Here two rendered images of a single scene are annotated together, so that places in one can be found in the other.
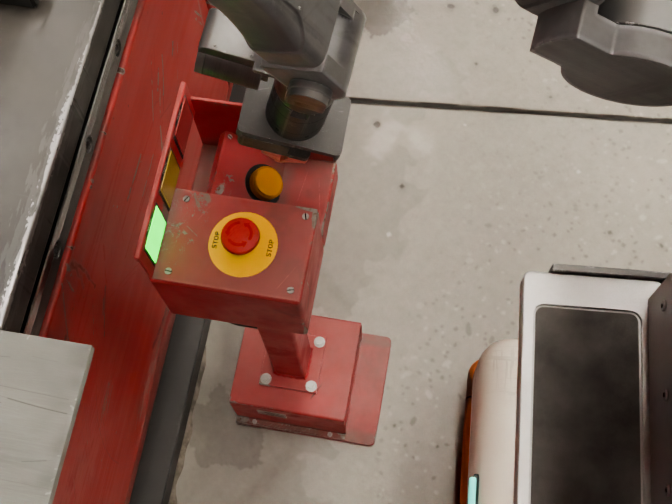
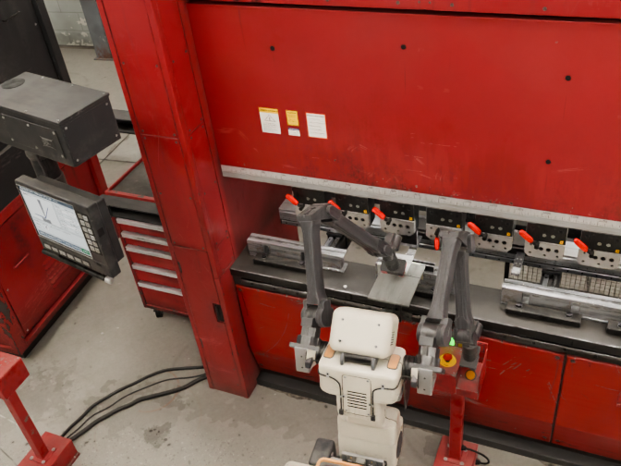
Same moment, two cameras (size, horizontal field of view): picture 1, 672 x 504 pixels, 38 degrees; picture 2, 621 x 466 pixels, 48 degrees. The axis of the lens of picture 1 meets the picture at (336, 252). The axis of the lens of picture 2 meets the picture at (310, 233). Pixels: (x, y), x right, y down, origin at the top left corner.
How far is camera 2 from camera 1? 2.34 m
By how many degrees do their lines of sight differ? 59
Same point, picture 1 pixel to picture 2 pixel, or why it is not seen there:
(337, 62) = (457, 334)
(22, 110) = (476, 311)
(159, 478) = (420, 420)
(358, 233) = not seen: outside the picture
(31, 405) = (398, 298)
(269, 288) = not seen: hidden behind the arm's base
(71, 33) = (497, 319)
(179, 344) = (468, 429)
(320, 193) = (468, 388)
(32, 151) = not seen: hidden behind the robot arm
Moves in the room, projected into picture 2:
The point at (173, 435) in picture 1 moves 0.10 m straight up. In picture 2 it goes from (435, 424) to (435, 412)
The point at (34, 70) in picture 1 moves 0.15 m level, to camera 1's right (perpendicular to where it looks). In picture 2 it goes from (487, 312) to (490, 338)
